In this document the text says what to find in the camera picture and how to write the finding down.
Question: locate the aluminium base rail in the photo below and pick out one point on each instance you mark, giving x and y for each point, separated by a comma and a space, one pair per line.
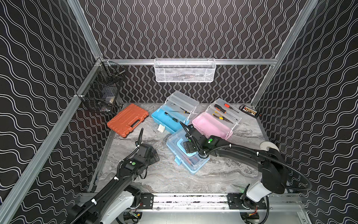
217, 202

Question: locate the black green screwdriver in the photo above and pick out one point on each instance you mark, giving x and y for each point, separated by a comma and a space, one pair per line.
174, 119

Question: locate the thin yellow screwdriver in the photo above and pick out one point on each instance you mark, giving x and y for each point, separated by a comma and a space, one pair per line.
184, 112

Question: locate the white mesh wall basket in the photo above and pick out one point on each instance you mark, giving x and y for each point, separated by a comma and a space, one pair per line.
184, 70

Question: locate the white tape roll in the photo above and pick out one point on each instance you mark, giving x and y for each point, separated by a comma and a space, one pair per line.
266, 145

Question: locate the black orange screwdriver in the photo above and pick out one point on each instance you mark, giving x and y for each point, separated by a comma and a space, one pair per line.
219, 108

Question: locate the red small screwdriver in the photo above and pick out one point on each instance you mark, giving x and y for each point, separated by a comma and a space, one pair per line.
230, 107

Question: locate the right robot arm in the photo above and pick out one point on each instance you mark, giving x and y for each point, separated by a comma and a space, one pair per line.
269, 163

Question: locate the blue rear toolbox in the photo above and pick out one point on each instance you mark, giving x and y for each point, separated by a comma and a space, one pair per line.
177, 101

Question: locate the black wire wall basket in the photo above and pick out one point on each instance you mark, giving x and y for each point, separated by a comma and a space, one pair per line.
103, 92

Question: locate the red tool case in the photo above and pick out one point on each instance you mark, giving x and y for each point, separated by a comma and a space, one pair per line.
127, 120

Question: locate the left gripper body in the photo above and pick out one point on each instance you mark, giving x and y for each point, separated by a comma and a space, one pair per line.
142, 148

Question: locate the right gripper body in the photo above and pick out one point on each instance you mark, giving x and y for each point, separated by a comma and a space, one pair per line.
187, 146

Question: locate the black bit set case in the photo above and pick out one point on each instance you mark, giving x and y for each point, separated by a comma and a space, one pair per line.
249, 111

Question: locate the light blue front toolbox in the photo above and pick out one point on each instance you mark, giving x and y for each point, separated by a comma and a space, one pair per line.
191, 161

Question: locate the pink toolbox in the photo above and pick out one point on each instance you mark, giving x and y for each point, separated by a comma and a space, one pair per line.
208, 125

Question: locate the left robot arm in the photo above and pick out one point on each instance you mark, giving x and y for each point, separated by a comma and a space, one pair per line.
118, 195

